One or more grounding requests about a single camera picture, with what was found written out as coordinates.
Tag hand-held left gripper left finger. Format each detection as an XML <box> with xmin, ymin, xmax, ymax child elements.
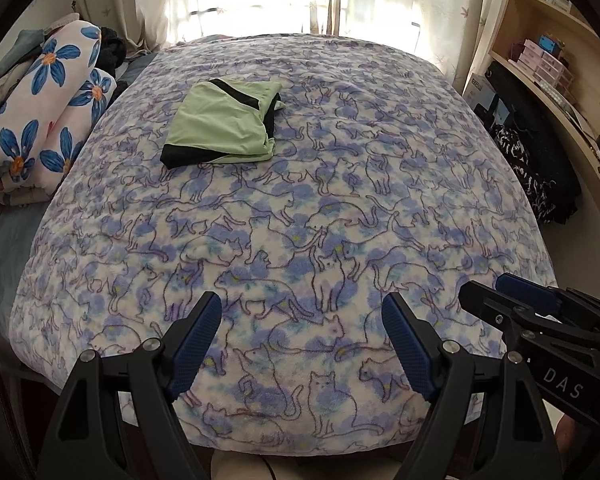
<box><xmin>35</xmin><ymin>291</ymin><xmax>223</xmax><ymax>480</ymax></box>

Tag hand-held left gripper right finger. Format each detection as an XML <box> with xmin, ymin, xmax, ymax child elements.
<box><xmin>381</xmin><ymin>292</ymin><xmax>563</xmax><ymax>480</ymax></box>

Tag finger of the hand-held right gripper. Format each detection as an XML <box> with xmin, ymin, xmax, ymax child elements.
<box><xmin>457</xmin><ymin>280</ymin><xmax>600</xmax><ymax>351</ymax></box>
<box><xmin>495</xmin><ymin>272</ymin><xmax>600</xmax><ymax>321</ymax></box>

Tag green and black jacket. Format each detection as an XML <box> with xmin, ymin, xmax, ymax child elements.
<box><xmin>159</xmin><ymin>76</ymin><xmax>287</xmax><ymax>170</ymax></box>

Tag black and white patterned cloth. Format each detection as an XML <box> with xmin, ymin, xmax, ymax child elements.
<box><xmin>490</xmin><ymin>120</ymin><xmax>581</xmax><ymax>226</ymax></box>

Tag cat print fleece blanket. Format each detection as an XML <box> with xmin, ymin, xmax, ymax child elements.
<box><xmin>7</xmin><ymin>32</ymin><xmax>561</xmax><ymax>458</ymax></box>

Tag white and black box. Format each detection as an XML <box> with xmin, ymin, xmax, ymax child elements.
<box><xmin>465</xmin><ymin>72</ymin><xmax>511</xmax><ymax>121</ymax></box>

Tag blue bed sheet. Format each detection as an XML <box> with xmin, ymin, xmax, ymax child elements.
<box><xmin>0</xmin><ymin>200</ymin><xmax>46</xmax><ymax>321</ymax></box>

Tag stack of pink boxes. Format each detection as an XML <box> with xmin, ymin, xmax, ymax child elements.
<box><xmin>510</xmin><ymin>35</ymin><xmax>576</xmax><ymax>88</ymax></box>

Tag blue-flower white pillows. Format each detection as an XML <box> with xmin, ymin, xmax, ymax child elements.
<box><xmin>0</xmin><ymin>20</ymin><xmax>118</xmax><ymax>206</ymax></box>

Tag wooden shelf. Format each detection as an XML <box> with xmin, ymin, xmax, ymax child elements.
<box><xmin>462</xmin><ymin>0</ymin><xmax>600</xmax><ymax>241</ymax></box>

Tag dark cloth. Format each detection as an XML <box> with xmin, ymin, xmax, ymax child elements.
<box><xmin>97</xmin><ymin>27</ymin><xmax>128</xmax><ymax>78</ymax></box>

